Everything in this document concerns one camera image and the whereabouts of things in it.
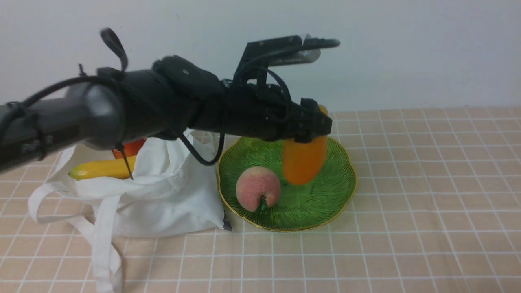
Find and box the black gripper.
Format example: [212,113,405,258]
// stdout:
[195,86,333,143]

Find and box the orange yellow mango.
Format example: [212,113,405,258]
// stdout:
[282,105,328,185]

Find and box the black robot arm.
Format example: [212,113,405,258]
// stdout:
[0,55,333,173]

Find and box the green glass fruit plate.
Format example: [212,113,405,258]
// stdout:
[217,137,357,232]

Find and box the white cloth tote bag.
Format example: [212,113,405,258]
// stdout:
[28,138,231,293]

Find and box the red orange fruit in bag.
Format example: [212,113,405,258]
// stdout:
[112,138,147,159]

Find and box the pink peach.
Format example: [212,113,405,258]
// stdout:
[236,166,281,212]

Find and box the yellow banana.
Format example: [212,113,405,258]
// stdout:
[68,156,137,180]

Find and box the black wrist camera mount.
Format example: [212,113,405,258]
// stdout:
[232,35,341,84]

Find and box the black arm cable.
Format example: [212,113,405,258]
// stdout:
[0,28,225,180]

